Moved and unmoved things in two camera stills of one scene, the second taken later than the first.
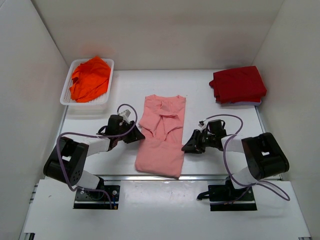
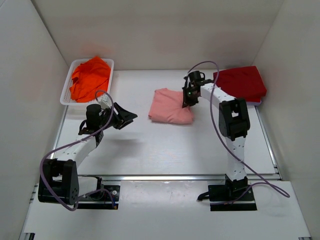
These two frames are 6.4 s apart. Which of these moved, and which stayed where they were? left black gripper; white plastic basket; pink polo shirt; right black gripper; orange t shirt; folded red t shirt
Moved: left black gripper; right black gripper; pink polo shirt
Stayed: folded red t shirt; orange t shirt; white plastic basket
